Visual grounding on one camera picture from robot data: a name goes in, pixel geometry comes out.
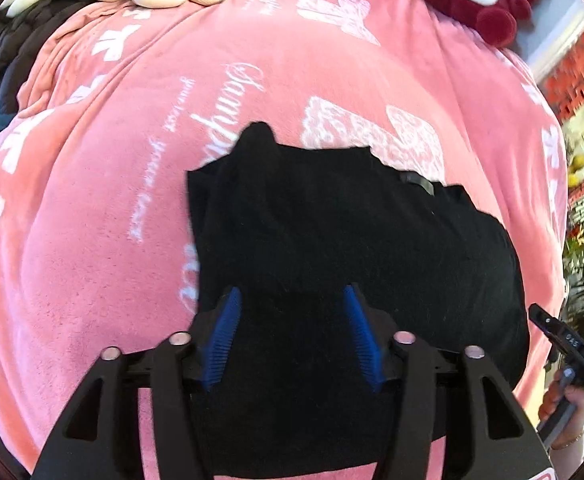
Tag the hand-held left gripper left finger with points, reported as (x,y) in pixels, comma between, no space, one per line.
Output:
(222,340)

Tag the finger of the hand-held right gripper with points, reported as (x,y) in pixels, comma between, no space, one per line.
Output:
(552,325)

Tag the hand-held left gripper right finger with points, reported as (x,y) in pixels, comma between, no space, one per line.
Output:
(364,340)

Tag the black long-sleeved top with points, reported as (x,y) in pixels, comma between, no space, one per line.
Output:
(347,220)

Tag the person's right forearm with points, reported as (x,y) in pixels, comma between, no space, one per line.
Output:
(574,455)

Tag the person's right hand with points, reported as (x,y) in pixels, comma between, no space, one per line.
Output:
(577,405)

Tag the yellow ball flowers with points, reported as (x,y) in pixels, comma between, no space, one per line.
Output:
(577,165)

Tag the pink printed blanket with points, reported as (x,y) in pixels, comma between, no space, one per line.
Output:
(97,210)

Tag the brown puffer jacket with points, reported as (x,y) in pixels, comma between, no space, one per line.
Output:
(12,45)

